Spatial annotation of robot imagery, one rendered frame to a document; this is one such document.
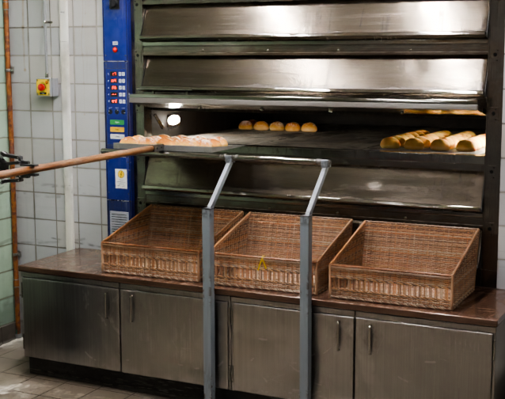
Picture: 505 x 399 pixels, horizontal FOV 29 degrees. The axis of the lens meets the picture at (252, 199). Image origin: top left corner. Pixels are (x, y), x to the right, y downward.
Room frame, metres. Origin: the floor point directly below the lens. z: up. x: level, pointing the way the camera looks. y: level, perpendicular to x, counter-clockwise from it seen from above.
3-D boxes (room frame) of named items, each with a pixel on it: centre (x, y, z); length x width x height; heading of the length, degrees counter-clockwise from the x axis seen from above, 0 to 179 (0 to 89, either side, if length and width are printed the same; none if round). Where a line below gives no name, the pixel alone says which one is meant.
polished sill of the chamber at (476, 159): (4.86, -0.25, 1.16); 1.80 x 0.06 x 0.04; 64
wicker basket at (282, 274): (4.59, -0.13, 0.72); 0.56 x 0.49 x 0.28; 65
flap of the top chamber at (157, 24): (4.84, -0.24, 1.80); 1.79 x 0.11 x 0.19; 64
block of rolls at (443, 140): (4.98, -0.96, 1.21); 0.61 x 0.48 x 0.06; 154
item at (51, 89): (5.47, 1.12, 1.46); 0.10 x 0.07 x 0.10; 64
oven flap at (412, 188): (4.84, -0.24, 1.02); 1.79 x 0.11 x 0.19; 64
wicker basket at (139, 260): (4.85, 0.39, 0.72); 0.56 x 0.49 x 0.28; 64
